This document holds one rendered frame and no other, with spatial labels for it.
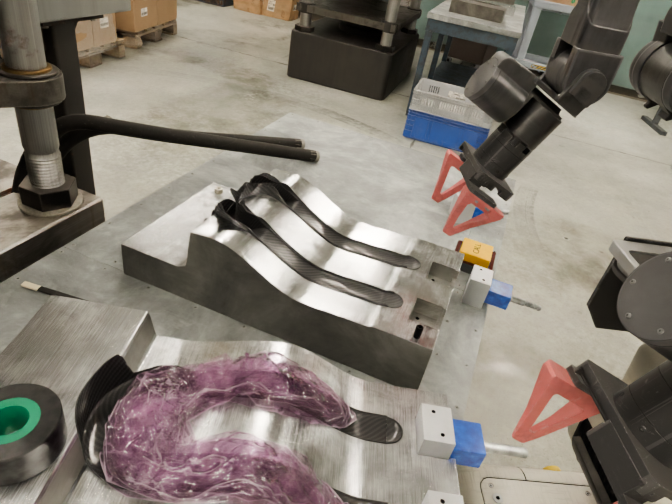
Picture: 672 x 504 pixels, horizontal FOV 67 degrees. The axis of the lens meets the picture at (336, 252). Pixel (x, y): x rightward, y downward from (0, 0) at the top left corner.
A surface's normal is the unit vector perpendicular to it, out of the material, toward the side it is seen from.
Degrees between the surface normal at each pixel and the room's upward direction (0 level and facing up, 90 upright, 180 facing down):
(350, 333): 90
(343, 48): 90
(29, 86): 90
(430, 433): 0
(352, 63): 90
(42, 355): 0
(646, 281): 63
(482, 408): 0
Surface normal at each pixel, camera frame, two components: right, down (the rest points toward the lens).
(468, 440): 0.16, -0.81
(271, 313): -0.36, 0.48
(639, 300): -0.81, -0.48
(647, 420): -0.74, -0.22
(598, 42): -0.04, 0.56
